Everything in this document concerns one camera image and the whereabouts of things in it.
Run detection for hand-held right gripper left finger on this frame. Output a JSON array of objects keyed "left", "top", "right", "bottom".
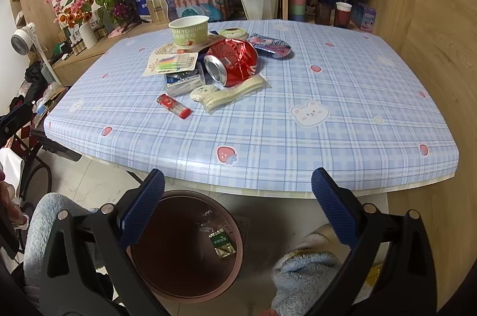
[{"left": 39, "top": 168, "right": 170, "bottom": 316}]

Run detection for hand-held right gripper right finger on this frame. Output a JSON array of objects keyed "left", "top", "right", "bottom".
[{"left": 307, "top": 168, "right": 436, "bottom": 316}]

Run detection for brown round waste bin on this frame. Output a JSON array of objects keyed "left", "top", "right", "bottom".
[{"left": 127, "top": 189, "right": 244, "bottom": 298}]

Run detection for red lighter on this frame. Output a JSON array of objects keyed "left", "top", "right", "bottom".
[{"left": 157, "top": 94, "right": 192, "bottom": 119}]

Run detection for clear blister pack printed card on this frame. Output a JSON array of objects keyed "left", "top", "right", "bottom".
[{"left": 143, "top": 51, "right": 199, "bottom": 76}]

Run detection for cream plastic cutlery packet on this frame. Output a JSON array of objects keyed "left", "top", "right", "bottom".
[{"left": 196, "top": 73, "right": 270, "bottom": 115}]

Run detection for purple snack wrapper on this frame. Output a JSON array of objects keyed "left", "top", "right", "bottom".
[{"left": 248, "top": 33, "right": 292, "bottom": 60}]

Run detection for crushed red can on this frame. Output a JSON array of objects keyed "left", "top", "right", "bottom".
[{"left": 204, "top": 38, "right": 258, "bottom": 88}]

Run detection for green paper yogurt cup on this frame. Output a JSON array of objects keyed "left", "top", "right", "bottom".
[{"left": 168, "top": 15, "right": 210, "bottom": 52}]

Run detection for person's left hand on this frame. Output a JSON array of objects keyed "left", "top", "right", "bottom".
[{"left": 0, "top": 171, "right": 28, "bottom": 231}]

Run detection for blue plaid tablecloth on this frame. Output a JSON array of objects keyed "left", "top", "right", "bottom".
[{"left": 43, "top": 18, "right": 461, "bottom": 195}]

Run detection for person's right leg blue fleece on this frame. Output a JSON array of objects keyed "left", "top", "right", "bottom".
[{"left": 272, "top": 225, "right": 373, "bottom": 316}]

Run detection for green sachet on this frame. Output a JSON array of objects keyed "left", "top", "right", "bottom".
[{"left": 208, "top": 230, "right": 235, "bottom": 259}]

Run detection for black folding chair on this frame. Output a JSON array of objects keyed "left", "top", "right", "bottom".
[{"left": 0, "top": 104, "right": 53, "bottom": 197}]

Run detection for wooden sideboard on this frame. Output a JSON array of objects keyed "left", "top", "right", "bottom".
[{"left": 52, "top": 22, "right": 176, "bottom": 86}]

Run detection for pile of clothes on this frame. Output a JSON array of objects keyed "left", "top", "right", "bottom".
[{"left": 9, "top": 61, "right": 49, "bottom": 123}]

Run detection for row of small brown bottles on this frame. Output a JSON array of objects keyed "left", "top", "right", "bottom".
[{"left": 68, "top": 26, "right": 113, "bottom": 57}]

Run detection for white ribbed vase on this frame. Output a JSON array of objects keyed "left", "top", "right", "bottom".
[{"left": 79, "top": 20, "right": 98, "bottom": 49}]

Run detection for red cup with white rim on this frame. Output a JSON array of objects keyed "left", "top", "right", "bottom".
[{"left": 333, "top": 2, "right": 353, "bottom": 28}]

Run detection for brown plastic cup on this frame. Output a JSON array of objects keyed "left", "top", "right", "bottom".
[{"left": 315, "top": 1, "right": 333, "bottom": 25}]

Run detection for white desk fan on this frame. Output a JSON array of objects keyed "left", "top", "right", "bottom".
[{"left": 10, "top": 23, "right": 62, "bottom": 86}]

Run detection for blue figure box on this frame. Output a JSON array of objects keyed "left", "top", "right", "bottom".
[{"left": 350, "top": 0, "right": 377, "bottom": 33}]

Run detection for purple flower bunch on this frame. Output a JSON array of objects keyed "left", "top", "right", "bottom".
[{"left": 112, "top": 3, "right": 131, "bottom": 21}]

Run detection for gold and blue gift boxes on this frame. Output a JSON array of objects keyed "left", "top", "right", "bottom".
[{"left": 146, "top": 0, "right": 183, "bottom": 24}]

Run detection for orange flower bunch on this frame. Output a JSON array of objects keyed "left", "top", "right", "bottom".
[{"left": 56, "top": 9, "right": 94, "bottom": 28}]

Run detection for pink wrapped pack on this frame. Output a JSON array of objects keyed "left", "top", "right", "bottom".
[{"left": 174, "top": 0, "right": 229, "bottom": 22}]

